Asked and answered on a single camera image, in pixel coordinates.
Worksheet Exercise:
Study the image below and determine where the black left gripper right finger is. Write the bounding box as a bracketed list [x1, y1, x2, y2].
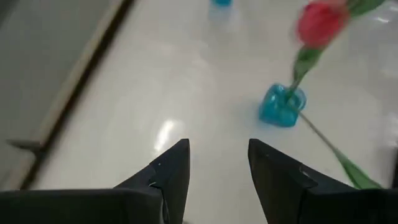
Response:
[248, 138, 398, 224]

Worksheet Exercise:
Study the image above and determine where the flower stem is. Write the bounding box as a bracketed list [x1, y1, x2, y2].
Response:
[287, 0, 351, 103]

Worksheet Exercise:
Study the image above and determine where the tall blue glass vase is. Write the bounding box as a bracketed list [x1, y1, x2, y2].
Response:
[258, 83, 308, 128]

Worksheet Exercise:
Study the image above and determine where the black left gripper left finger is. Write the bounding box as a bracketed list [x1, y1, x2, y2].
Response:
[0, 139, 191, 224]

